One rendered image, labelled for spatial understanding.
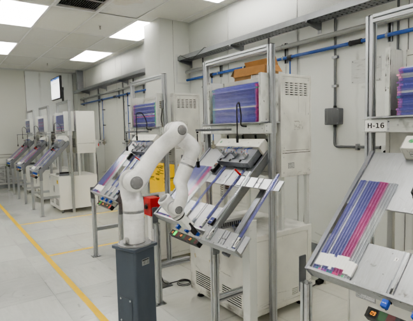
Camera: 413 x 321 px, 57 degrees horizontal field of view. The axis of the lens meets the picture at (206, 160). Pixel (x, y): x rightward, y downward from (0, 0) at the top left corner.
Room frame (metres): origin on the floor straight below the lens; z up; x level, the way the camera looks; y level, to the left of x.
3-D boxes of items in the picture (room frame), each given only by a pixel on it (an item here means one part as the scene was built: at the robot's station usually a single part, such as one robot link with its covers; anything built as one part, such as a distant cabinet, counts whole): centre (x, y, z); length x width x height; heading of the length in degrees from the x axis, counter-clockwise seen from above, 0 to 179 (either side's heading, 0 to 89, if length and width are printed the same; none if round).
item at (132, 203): (2.17, 0.44, 1.00); 0.19 x 0.12 x 0.24; 24
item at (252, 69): (3.06, -0.43, 1.82); 0.68 x 0.30 x 0.20; 35
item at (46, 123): (7.93, 3.25, 0.95); 1.37 x 0.82 x 1.90; 125
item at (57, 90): (6.66, 2.53, 2.10); 0.58 x 0.14 x 0.41; 35
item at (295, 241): (2.91, -0.31, 0.31); 0.70 x 0.65 x 0.62; 35
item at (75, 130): (6.75, 2.41, 0.95); 1.36 x 0.82 x 1.90; 125
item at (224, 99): (2.79, -0.25, 1.52); 0.51 x 0.13 x 0.27; 35
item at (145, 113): (4.11, 0.50, 0.95); 1.35 x 0.82 x 1.90; 125
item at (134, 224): (2.14, 0.42, 0.79); 0.19 x 0.19 x 0.18
